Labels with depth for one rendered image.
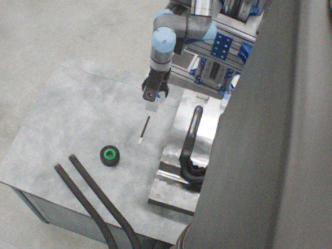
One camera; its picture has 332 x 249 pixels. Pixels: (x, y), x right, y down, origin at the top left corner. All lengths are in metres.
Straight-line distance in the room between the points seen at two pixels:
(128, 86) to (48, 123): 0.40
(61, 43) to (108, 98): 1.44
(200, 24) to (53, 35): 1.96
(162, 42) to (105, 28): 1.92
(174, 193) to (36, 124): 0.66
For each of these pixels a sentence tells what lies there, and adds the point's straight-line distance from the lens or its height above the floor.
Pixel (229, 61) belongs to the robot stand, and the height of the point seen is 0.73.
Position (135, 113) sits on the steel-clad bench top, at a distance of 1.51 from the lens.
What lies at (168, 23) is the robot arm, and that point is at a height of 1.28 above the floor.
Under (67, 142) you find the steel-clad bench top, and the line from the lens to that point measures 1.46.
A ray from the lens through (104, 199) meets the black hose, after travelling 1.26.
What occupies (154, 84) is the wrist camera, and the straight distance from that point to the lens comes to 1.22.
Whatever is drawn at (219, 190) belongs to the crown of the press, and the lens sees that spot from 0.20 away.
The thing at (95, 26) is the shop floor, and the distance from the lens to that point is 3.01.
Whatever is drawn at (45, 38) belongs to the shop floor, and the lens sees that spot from 2.98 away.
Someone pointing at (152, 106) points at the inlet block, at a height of 0.94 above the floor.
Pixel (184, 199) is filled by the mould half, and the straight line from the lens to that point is 1.30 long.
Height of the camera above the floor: 2.09
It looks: 60 degrees down
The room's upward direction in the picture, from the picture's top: 12 degrees clockwise
